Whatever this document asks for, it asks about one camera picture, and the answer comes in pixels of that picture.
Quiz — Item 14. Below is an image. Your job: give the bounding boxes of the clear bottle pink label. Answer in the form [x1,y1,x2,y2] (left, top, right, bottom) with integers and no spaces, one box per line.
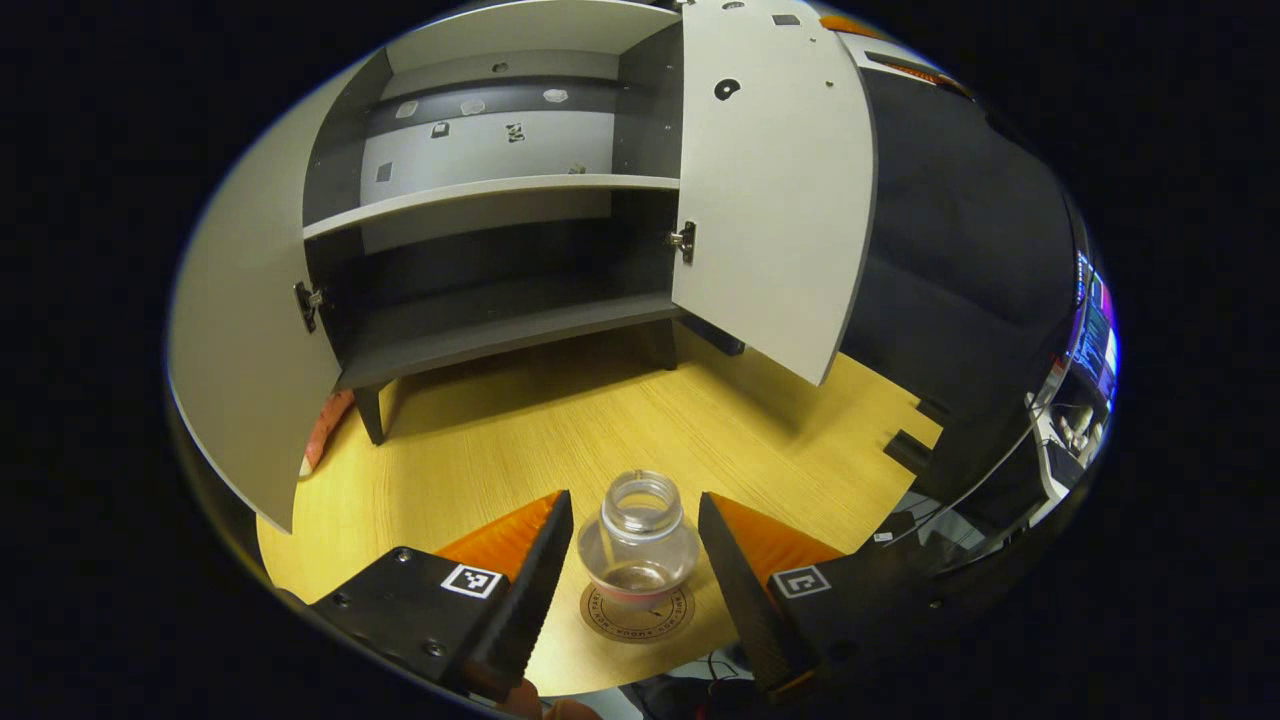
[577,469,701,607]

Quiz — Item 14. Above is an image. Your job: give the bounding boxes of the white and grey cabinet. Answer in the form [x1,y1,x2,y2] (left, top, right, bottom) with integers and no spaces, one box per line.
[300,0,746,446]

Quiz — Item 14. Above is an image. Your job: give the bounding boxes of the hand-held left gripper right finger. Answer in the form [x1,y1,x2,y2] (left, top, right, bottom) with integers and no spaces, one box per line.
[697,490,953,701]

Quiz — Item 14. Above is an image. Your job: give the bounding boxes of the white cabinet door cat sticker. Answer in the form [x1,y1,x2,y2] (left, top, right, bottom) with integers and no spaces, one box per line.
[670,0,881,387]

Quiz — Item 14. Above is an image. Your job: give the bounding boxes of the computer monitor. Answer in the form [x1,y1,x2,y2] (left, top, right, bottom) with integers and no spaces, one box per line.
[1068,248,1121,406]

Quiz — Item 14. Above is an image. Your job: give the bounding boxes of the round brown coaster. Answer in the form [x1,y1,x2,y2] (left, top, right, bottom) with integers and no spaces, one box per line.
[579,578,697,645]

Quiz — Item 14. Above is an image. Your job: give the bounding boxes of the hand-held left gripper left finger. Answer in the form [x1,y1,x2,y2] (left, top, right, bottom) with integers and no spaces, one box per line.
[308,489,576,703]

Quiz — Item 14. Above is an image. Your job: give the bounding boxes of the black backdrop cloth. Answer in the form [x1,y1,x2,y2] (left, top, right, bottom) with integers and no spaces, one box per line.
[835,15,1091,506]

